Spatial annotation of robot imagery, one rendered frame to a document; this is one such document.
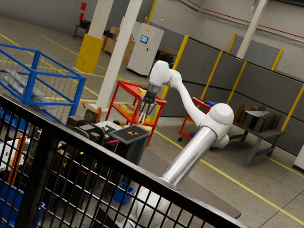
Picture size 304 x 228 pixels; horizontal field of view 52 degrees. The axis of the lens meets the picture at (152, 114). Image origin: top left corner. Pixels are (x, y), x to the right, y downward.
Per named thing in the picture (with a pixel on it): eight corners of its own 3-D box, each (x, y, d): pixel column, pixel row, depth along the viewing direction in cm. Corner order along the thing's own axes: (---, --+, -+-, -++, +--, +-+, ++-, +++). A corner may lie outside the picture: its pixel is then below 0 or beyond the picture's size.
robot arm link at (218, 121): (150, 236, 147) (151, 225, 128) (125, 214, 152) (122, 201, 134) (234, 128, 180) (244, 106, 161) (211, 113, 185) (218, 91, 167)
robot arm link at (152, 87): (150, 80, 215) (147, 87, 217) (148, 81, 207) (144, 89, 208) (162, 84, 215) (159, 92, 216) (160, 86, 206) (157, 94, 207)
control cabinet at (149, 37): (125, 69, 1282) (145, 11, 1222) (133, 71, 1325) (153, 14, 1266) (139, 76, 1238) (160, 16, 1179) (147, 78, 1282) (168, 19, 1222)
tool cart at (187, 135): (199, 141, 673) (216, 100, 649) (214, 152, 640) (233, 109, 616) (173, 140, 619) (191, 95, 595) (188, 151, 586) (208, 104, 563)
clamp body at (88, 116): (77, 143, 274) (89, 106, 266) (89, 150, 270) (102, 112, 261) (71, 145, 267) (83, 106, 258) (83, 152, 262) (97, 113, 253)
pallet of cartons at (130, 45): (129, 61, 1586) (138, 36, 1553) (119, 59, 1520) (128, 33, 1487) (113, 54, 1647) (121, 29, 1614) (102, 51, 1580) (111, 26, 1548)
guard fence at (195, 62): (217, 121, 957) (244, 59, 908) (221, 123, 949) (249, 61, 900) (149, 121, 683) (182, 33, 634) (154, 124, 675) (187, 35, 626)
